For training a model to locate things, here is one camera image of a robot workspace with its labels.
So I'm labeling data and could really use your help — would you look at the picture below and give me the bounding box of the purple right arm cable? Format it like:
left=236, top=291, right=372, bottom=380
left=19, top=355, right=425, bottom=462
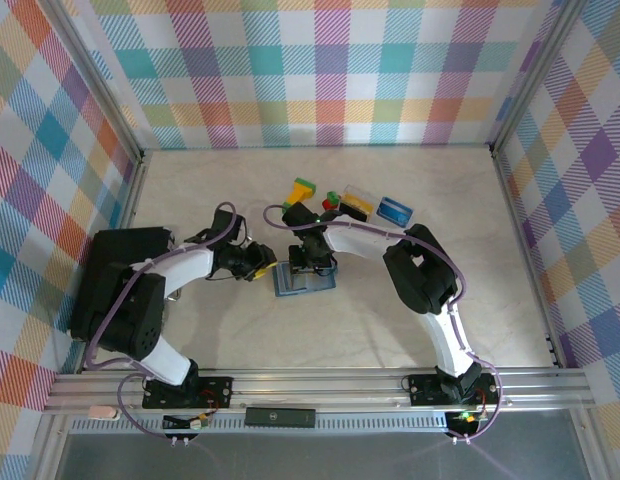
left=262, top=203, right=504, bottom=445

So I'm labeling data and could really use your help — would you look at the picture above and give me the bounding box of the black bar device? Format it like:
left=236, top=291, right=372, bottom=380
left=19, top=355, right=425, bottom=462
left=243, top=407, right=317, bottom=429

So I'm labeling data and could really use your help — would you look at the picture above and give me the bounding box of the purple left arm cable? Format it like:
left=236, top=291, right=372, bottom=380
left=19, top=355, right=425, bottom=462
left=81, top=201, right=240, bottom=446

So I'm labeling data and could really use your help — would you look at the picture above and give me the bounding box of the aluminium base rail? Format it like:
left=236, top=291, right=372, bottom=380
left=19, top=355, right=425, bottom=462
left=42, top=367, right=591, bottom=414

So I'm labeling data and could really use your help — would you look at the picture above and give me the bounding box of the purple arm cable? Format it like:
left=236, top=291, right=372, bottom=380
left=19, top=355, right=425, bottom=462
left=262, top=203, right=504, bottom=445
left=81, top=201, right=240, bottom=446

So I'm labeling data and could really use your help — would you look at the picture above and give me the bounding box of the clear box with yellow contents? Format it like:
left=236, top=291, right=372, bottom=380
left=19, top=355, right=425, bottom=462
left=337, top=183, right=379, bottom=222

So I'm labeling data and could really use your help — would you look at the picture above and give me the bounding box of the teal card holder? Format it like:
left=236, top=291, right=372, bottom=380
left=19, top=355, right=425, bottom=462
left=272, top=261, right=338, bottom=300

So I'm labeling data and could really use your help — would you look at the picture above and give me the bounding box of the yellow green toy block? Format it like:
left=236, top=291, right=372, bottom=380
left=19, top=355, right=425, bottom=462
left=283, top=176, right=319, bottom=210

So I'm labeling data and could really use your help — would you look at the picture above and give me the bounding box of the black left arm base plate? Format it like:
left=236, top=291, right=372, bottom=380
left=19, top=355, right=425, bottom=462
left=141, top=374, right=235, bottom=411

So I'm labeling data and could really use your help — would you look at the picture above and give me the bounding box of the aluminium frame post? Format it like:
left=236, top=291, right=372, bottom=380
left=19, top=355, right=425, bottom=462
left=488, top=0, right=591, bottom=156
left=37, top=0, right=146, bottom=161

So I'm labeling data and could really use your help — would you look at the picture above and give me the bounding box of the small yellow green connector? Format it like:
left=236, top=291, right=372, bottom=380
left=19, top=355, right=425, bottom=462
left=162, top=412, right=211, bottom=432

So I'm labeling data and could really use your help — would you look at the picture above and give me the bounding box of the aluminium floor rail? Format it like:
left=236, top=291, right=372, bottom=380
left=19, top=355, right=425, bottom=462
left=489, top=144, right=566, bottom=371
left=74, top=149, right=151, bottom=376
left=142, top=142, right=494, bottom=151

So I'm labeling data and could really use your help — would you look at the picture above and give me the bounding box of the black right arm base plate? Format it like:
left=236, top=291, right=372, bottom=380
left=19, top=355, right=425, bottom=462
left=407, top=373, right=501, bottom=407

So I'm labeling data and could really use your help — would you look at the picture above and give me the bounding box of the clear box with blue cards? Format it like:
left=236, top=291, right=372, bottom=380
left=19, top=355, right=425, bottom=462
left=374, top=195, right=417, bottom=230

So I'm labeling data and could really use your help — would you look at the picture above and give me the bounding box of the black case with metal latches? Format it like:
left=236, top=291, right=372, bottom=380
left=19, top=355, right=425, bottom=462
left=69, top=226, right=185, bottom=344

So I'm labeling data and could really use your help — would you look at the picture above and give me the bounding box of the black board with green light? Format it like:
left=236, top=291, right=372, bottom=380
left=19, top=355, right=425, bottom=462
left=447, top=409, right=486, bottom=431

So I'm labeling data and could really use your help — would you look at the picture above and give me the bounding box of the perforated metal cable tray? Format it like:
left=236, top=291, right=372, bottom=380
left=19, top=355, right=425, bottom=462
left=69, top=413, right=496, bottom=435

